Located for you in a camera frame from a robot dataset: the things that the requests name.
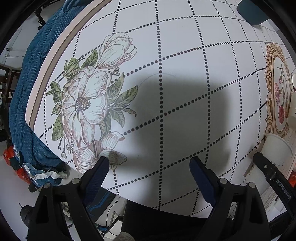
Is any floral diamond pattern tablecloth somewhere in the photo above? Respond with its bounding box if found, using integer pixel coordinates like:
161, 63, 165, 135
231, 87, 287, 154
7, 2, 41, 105
25, 1, 295, 217

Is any white paper cup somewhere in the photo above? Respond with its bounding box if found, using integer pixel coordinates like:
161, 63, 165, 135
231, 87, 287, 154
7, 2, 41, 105
244, 133, 295, 216

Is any blue knitted blanket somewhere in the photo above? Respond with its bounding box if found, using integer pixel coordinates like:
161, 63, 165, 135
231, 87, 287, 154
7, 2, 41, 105
9, 1, 90, 187

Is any dark green yellow-lined cup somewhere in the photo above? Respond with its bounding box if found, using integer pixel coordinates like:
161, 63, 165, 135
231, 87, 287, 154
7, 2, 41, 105
237, 0, 269, 26

